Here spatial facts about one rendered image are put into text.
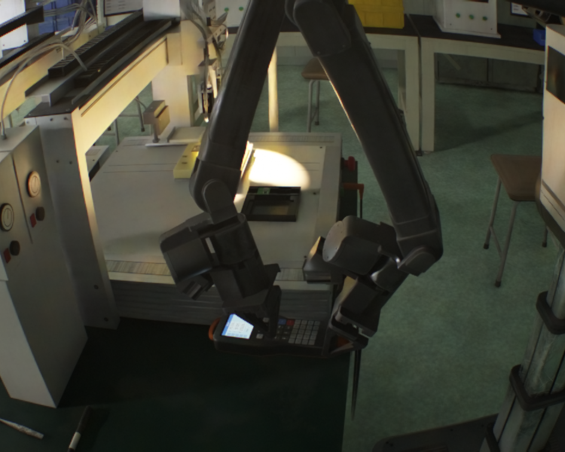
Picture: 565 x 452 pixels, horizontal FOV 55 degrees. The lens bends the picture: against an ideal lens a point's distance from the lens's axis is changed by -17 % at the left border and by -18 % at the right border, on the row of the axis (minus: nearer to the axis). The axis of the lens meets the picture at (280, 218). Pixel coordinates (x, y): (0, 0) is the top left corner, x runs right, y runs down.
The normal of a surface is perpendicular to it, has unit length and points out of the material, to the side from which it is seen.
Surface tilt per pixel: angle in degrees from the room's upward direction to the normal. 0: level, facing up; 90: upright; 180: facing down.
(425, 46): 90
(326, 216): 0
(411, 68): 90
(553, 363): 90
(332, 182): 0
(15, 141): 0
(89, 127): 90
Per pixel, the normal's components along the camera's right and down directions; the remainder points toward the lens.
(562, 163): -1.00, 0.08
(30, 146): 0.99, 0.02
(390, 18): -0.10, 0.50
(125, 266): -0.05, -0.87
